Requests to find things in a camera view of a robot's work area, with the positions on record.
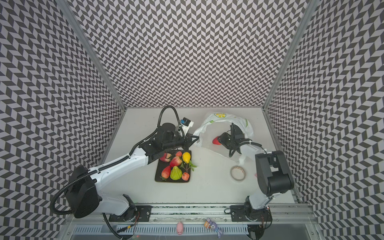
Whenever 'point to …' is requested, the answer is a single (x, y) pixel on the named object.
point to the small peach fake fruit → (185, 176)
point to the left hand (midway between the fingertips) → (198, 139)
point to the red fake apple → (175, 161)
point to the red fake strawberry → (165, 172)
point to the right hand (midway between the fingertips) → (218, 143)
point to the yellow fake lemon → (186, 157)
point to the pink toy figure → (180, 228)
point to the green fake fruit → (176, 173)
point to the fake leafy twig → (191, 166)
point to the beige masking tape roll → (237, 173)
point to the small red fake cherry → (179, 153)
